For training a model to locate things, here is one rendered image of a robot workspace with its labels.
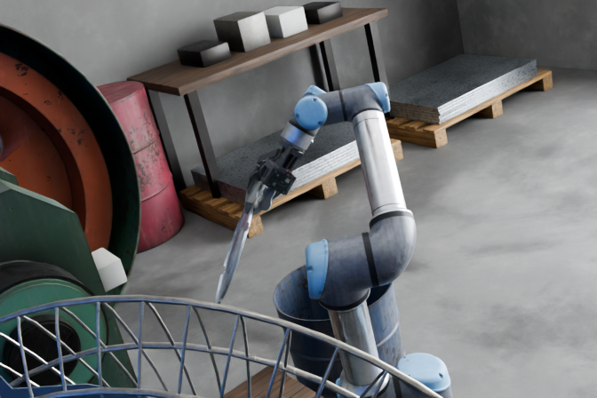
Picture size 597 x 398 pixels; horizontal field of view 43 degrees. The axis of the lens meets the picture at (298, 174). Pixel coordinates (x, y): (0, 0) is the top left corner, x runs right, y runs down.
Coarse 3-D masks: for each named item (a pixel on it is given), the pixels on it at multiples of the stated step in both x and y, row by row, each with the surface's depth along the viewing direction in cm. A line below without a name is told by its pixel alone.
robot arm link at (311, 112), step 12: (312, 96) 175; (324, 96) 176; (336, 96) 175; (300, 108) 173; (312, 108) 173; (324, 108) 173; (336, 108) 174; (300, 120) 173; (312, 120) 173; (324, 120) 174; (336, 120) 176
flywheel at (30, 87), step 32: (0, 64) 147; (0, 96) 151; (32, 96) 151; (64, 96) 155; (0, 128) 152; (32, 128) 156; (64, 128) 156; (0, 160) 154; (32, 160) 157; (64, 160) 161; (96, 160) 162; (64, 192) 162; (96, 192) 163; (96, 224) 164
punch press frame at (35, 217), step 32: (0, 192) 100; (32, 192) 110; (0, 224) 100; (32, 224) 103; (64, 224) 105; (0, 256) 101; (32, 256) 103; (64, 256) 106; (96, 288) 110; (96, 384) 113; (128, 384) 116
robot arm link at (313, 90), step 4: (308, 88) 187; (312, 88) 185; (316, 88) 185; (308, 92) 185; (312, 92) 185; (316, 92) 184; (320, 92) 184; (324, 92) 184; (304, 96) 187; (292, 116) 187; (292, 120) 187; (292, 124) 186; (296, 124) 186; (300, 128) 185; (304, 128) 185; (308, 132) 186; (312, 132) 187; (316, 132) 189; (312, 136) 187
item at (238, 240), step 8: (248, 216) 196; (240, 224) 210; (248, 224) 190; (240, 232) 196; (232, 240) 213; (240, 240) 194; (232, 248) 203; (240, 248) 185; (232, 256) 196; (240, 256) 185; (224, 264) 212; (232, 264) 193; (224, 272) 210; (232, 272) 185; (224, 280) 202; (224, 288) 195; (216, 296) 203; (224, 296) 189
